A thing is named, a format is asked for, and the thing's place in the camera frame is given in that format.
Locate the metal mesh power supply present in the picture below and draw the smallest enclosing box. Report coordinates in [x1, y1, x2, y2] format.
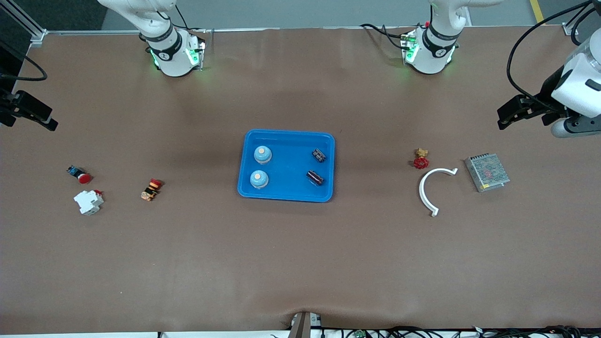
[464, 153, 511, 193]

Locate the orange switch with red cap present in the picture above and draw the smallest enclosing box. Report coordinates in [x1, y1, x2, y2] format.
[140, 178, 163, 202]

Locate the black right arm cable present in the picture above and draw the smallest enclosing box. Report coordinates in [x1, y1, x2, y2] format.
[0, 41, 48, 82]

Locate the blue plastic tray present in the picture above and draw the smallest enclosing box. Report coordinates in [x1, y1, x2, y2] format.
[237, 129, 336, 203]

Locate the black base power cable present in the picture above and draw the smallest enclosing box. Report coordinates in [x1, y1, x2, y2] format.
[360, 23, 408, 50]

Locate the white curved plastic piece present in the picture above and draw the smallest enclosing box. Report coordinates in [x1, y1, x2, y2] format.
[419, 168, 458, 217]

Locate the red button with blue body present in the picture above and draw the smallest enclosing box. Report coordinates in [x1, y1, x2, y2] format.
[66, 165, 92, 184]

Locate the aluminium frame post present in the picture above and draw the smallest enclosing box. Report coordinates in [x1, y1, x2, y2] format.
[0, 0, 47, 46]
[562, 0, 601, 36]

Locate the white circuit breaker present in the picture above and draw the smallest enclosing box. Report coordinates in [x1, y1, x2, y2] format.
[73, 189, 105, 216]

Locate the metal camera bracket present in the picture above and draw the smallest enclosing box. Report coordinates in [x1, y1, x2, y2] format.
[289, 311, 322, 338]

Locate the silver table edge rail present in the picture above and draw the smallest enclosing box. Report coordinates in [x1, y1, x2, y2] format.
[45, 26, 566, 36]

